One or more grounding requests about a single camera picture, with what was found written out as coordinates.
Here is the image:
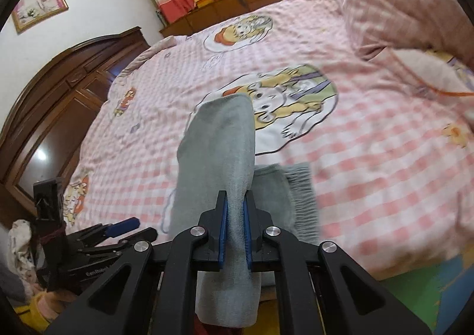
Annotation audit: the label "colourful foam floor mat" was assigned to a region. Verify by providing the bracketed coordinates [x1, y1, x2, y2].
[378, 254, 474, 335]

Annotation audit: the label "pink checkered pillow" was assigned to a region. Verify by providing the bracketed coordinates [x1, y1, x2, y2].
[333, 0, 474, 124]

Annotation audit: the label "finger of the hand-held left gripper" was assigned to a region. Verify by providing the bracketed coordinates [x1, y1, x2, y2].
[68, 217, 140, 247]
[79, 227, 158, 259]

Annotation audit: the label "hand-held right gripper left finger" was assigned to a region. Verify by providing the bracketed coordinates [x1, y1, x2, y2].
[44, 190, 228, 335]

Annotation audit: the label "yellow fleece clothing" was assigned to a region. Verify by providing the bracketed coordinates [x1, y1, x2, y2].
[22, 288, 80, 334]

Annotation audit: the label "dark wooden wardrobe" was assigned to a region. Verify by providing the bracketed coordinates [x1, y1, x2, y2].
[0, 26, 152, 232]

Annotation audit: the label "grey pants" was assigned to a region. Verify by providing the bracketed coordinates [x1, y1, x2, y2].
[168, 94, 321, 328]

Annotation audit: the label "pink checked printed bed sheet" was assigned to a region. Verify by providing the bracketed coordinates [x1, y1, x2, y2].
[61, 0, 474, 280]

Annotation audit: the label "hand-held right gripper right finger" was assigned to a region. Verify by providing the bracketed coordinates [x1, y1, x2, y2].
[243, 190, 432, 335]

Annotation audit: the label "framed wall picture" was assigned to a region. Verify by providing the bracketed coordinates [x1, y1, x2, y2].
[10, 0, 69, 34]

